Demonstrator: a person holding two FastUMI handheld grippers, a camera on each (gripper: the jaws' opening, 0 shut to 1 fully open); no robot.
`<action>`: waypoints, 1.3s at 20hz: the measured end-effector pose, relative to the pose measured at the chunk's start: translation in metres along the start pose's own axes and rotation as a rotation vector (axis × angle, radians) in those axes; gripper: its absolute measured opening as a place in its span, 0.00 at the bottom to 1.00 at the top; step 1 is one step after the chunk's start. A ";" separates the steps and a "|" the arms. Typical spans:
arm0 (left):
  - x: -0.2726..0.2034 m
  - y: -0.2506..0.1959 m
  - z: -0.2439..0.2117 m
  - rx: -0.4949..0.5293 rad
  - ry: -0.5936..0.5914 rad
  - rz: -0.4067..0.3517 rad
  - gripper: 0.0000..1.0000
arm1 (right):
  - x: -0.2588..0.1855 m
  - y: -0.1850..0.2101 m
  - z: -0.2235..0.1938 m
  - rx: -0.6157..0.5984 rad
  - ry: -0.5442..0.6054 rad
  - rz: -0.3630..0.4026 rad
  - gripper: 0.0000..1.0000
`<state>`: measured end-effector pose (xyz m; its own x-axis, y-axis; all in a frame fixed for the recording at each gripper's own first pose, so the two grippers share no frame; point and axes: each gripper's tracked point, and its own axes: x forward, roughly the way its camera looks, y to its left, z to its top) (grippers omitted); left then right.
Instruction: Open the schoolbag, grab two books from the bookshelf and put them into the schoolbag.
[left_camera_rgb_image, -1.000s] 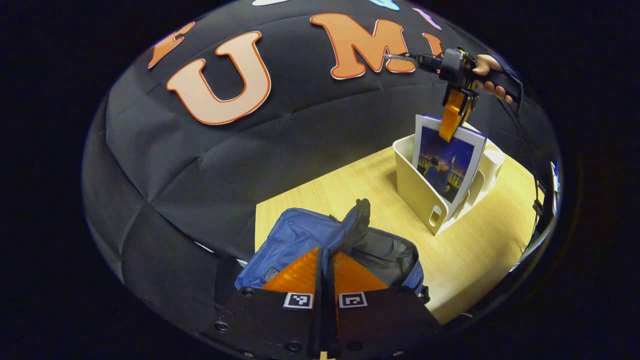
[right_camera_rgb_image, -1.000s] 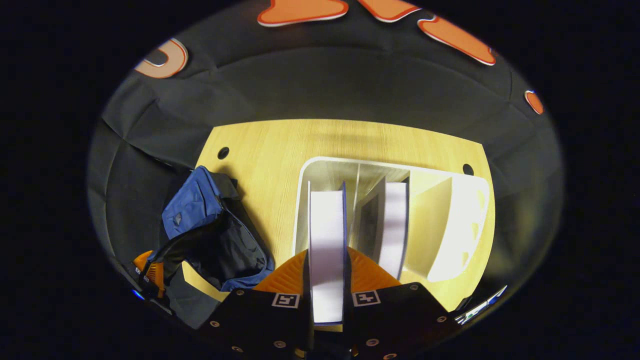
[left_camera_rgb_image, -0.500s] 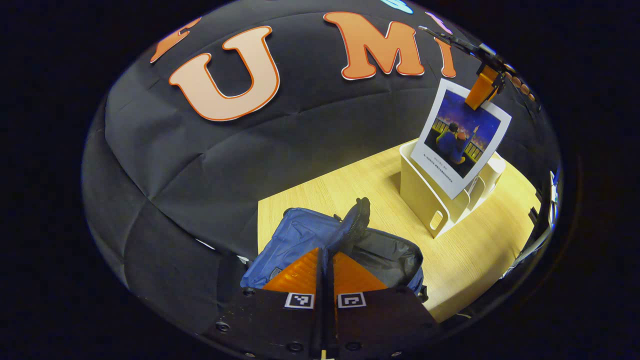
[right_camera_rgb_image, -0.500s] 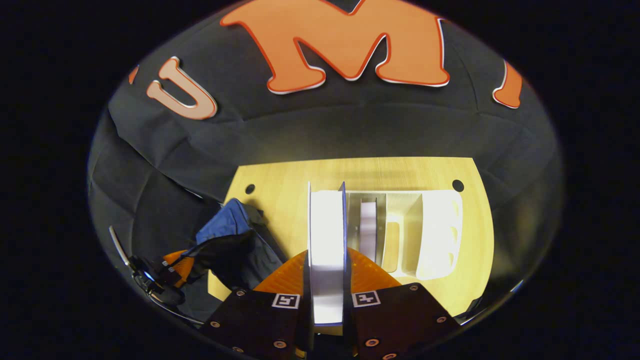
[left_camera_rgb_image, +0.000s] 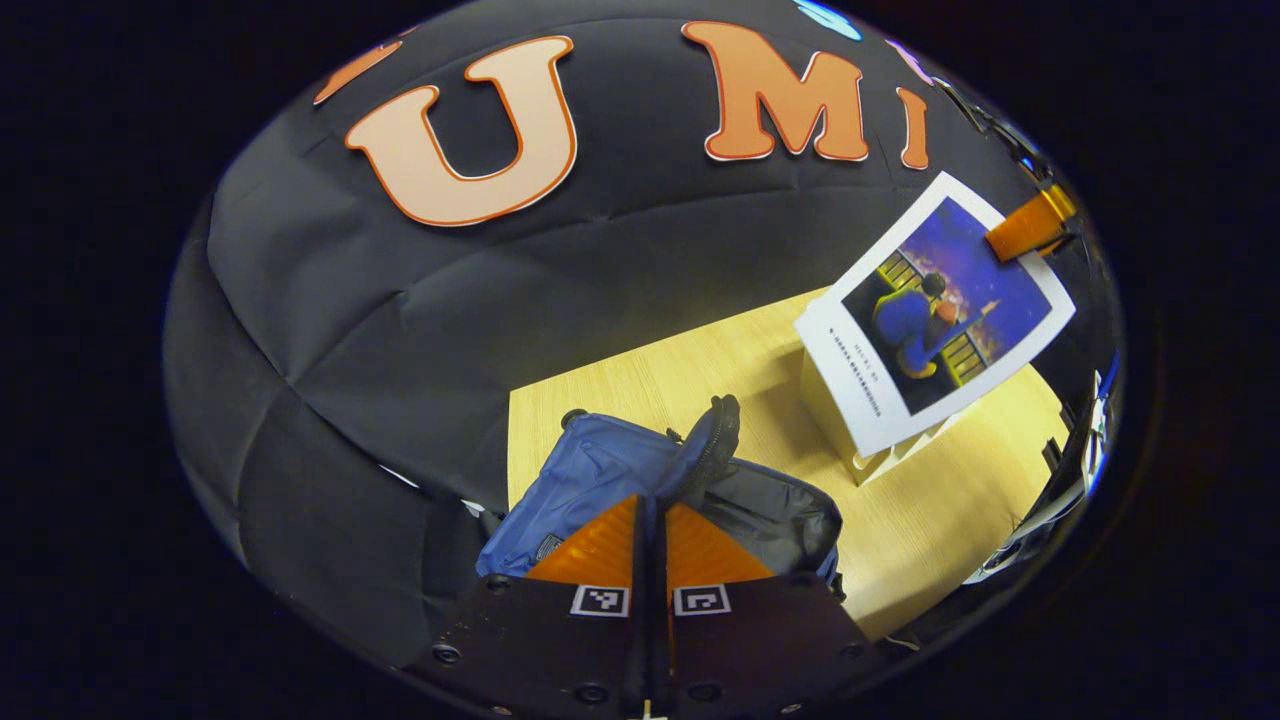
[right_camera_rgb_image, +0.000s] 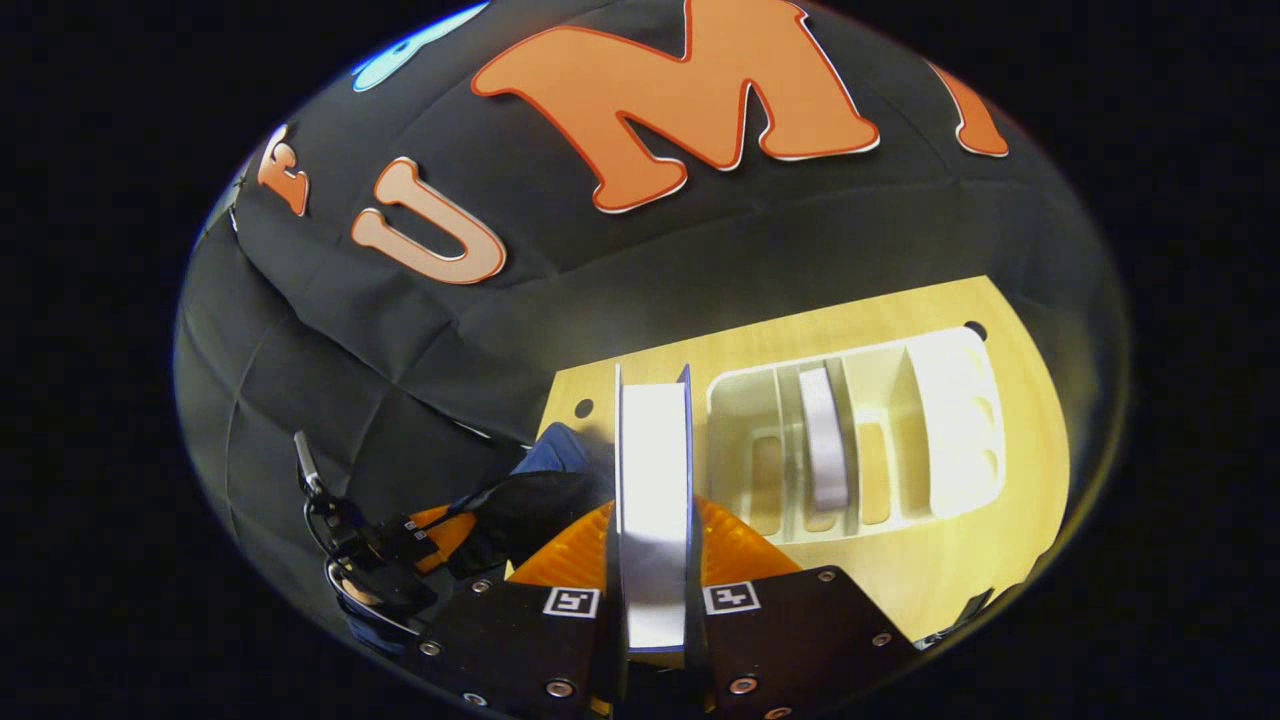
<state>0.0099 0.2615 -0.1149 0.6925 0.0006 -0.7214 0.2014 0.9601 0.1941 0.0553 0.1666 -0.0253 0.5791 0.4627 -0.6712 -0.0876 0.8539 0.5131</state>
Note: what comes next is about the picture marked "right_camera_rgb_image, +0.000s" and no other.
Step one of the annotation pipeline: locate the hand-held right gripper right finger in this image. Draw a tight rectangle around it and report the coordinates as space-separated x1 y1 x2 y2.
685 495 921 720

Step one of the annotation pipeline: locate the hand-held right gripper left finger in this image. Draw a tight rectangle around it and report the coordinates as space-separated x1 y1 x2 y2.
415 498 626 716

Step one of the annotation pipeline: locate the white book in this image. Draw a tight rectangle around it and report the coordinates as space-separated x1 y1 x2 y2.
798 365 851 511

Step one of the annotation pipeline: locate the white bookshelf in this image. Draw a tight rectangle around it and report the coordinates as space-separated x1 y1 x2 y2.
705 325 1006 546

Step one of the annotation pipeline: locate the blue book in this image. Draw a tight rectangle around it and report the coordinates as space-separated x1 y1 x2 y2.
612 362 696 656

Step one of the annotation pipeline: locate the blue schoolbag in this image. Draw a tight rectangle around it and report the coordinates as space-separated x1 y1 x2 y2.
440 422 616 581

